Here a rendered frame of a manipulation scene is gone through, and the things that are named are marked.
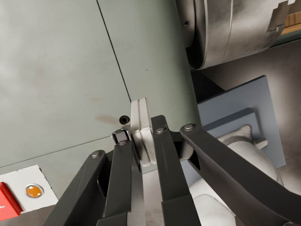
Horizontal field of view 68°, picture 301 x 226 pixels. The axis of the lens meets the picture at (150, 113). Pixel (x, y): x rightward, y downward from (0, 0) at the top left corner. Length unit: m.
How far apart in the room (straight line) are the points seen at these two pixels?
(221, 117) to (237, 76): 0.85
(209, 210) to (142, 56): 0.56
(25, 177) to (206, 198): 0.54
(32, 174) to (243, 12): 0.38
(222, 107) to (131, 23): 0.68
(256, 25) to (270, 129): 0.72
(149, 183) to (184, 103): 1.71
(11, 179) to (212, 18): 0.37
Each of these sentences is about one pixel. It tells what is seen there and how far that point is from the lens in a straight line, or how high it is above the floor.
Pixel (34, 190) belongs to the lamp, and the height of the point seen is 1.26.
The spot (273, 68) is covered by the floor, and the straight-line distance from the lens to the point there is 1.86.
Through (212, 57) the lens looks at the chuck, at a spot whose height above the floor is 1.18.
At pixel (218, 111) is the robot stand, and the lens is 0.91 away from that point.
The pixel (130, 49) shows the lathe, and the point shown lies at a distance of 0.29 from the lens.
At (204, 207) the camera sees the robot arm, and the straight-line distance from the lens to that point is 0.75.
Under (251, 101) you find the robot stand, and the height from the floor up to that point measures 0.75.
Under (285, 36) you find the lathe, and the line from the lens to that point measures 1.20.
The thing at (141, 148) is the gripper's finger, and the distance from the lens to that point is 0.16.
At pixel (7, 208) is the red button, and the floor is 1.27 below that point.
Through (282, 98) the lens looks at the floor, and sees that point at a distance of 1.97.
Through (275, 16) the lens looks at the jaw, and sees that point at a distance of 0.39.
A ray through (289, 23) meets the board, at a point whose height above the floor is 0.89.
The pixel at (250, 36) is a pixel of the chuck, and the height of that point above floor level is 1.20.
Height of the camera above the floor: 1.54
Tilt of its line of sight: 68 degrees down
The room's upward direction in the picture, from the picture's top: 169 degrees clockwise
